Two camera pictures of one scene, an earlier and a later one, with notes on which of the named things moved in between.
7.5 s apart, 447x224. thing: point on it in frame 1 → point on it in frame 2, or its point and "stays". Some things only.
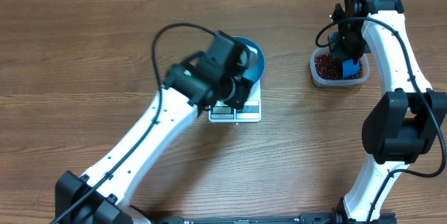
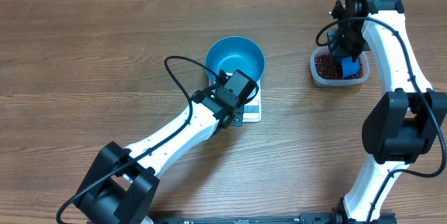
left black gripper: (244, 88) → (239, 116)
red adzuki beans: (325, 68) stays
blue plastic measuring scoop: (349, 69) stays
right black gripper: (335, 43) stays
